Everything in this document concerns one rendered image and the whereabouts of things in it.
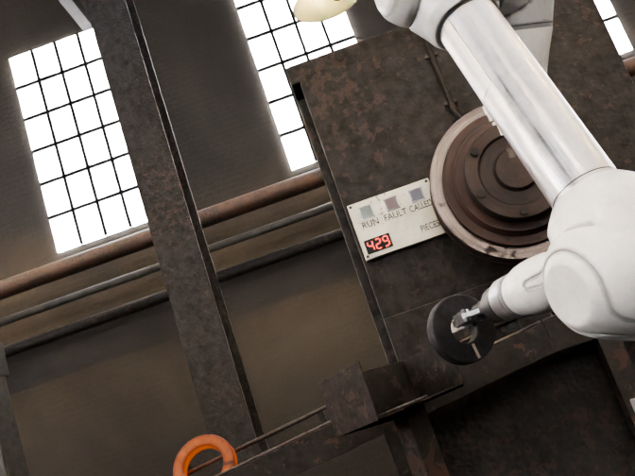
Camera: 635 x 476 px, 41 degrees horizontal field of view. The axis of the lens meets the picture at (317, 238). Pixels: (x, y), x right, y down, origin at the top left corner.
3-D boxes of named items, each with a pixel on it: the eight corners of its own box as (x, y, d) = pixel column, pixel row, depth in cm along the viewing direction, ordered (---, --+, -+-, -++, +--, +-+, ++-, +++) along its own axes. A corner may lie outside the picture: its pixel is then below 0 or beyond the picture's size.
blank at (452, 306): (414, 313, 188) (420, 309, 185) (469, 287, 194) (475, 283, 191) (446, 377, 185) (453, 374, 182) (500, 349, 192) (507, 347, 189)
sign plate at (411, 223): (366, 262, 256) (347, 208, 261) (448, 233, 255) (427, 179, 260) (366, 260, 254) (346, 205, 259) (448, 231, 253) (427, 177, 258)
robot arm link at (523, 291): (507, 325, 162) (563, 311, 167) (554, 306, 148) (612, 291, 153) (489, 272, 164) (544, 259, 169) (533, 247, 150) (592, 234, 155)
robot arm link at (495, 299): (548, 310, 166) (531, 316, 171) (531, 265, 168) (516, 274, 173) (509, 320, 162) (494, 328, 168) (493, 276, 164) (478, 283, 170)
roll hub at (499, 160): (485, 236, 234) (449, 145, 242) (582, 202, 233) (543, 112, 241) (487, 230, 229) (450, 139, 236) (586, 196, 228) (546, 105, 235)
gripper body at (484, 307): (494, 323, 168) (472, 332, 176) (529, 313, 171) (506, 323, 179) (482, 287, 169) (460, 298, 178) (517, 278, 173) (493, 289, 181)
